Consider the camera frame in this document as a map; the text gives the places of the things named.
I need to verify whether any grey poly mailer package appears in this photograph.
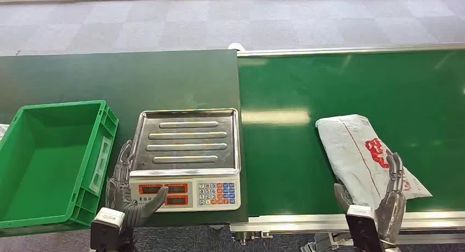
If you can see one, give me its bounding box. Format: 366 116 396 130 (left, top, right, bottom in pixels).
315 114 433 212

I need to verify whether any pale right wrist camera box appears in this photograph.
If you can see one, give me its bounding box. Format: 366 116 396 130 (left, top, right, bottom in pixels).
345 204 377 222

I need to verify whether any green conveyor belt machine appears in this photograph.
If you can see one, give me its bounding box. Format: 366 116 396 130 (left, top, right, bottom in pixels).
229 43 465 252

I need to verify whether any electronic scale with steel tray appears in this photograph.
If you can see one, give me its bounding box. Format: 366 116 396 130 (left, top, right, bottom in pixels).
129 108 242 213

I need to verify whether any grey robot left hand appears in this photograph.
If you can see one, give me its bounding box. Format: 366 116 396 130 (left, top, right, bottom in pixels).
105 139 170 228

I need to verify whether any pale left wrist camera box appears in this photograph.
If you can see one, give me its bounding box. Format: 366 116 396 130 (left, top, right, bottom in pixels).
92 207 127 232

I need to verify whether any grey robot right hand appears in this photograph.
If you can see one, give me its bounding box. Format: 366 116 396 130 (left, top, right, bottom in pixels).
333 152 406 244

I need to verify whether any dark green table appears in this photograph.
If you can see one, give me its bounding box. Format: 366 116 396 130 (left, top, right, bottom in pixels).
0 49 249 237

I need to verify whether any green plastic crate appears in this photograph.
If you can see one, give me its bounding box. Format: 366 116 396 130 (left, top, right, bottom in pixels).
0 100 120 230

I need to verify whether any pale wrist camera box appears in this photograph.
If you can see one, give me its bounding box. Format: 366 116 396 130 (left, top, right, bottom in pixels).
92 207 127 232
345 204 377 222

